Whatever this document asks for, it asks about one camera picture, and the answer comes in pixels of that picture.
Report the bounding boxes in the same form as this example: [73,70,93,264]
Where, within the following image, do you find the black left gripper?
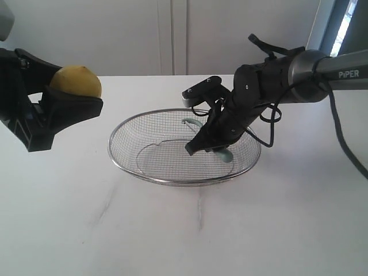
[1,48,103,152]

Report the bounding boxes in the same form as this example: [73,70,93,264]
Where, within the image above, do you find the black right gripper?
[185,100,259,156]

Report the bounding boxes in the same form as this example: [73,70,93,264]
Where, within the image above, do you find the teal handled peeler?
[181,118,233,163]

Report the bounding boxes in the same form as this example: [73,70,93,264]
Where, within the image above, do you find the yellow lemon with sticker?
[49,66,102,98]

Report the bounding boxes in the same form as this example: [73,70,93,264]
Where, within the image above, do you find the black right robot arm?
[182,50,367,155]

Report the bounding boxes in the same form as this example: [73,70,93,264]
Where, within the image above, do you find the white cabinet doors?
[1,1,321,76]

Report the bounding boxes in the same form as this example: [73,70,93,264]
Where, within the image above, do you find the window strip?
[330,0,358,57]

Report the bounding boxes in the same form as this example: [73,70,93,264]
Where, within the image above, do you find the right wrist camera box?
[182,76,222,108]

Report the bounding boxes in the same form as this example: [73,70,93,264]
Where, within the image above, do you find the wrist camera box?
[0,0,15,41]
[182,76,222,108]

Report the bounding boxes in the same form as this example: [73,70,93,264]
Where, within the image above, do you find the oval metal wire mesh basket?
[108,108,261,187]

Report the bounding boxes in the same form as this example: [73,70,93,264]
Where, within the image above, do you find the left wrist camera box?
[0,0,15,41]

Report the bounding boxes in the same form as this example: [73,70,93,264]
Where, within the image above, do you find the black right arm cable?
[189,33,368,179]

